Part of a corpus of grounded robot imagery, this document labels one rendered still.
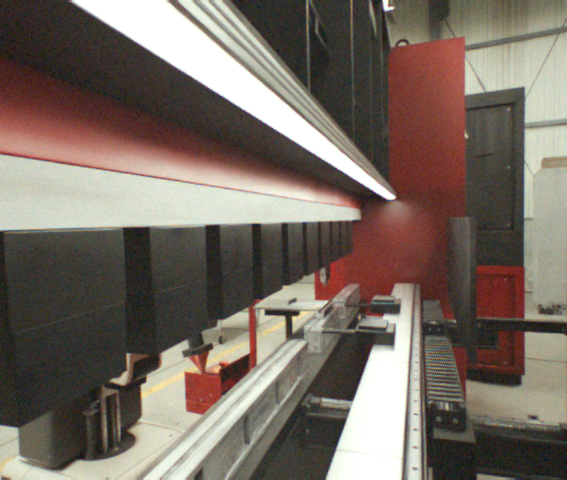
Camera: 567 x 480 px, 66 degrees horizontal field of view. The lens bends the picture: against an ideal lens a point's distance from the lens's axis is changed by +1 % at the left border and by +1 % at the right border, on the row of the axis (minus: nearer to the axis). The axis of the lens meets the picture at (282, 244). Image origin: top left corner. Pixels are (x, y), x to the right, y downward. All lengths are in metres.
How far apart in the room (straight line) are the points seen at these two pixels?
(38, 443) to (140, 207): 1.89
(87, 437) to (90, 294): 1.87
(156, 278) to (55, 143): 0.21
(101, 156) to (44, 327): 0.18
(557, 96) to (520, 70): 0.74
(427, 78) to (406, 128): 0.28
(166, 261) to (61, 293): 0.18
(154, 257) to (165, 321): 0.09
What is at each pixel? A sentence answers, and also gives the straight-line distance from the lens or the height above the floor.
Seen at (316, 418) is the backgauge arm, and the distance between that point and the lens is 1.23.
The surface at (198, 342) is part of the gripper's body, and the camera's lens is 1.65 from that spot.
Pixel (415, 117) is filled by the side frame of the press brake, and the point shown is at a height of 1.90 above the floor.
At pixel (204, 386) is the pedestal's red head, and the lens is 1.65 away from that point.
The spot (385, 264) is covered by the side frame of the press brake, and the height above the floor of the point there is 1.08.
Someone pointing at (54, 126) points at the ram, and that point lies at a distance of 0.47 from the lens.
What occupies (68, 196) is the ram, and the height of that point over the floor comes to 1.37.
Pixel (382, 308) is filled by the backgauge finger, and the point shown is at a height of 1.00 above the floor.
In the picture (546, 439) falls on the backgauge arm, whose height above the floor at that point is 0.84.
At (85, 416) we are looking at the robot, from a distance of 2.30.
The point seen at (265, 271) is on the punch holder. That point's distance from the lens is 0.96.
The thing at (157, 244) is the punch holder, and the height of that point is 1.32.
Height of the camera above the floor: 1.34
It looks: 3 degrees down
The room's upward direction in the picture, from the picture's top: 1 degrees counter-clockwise
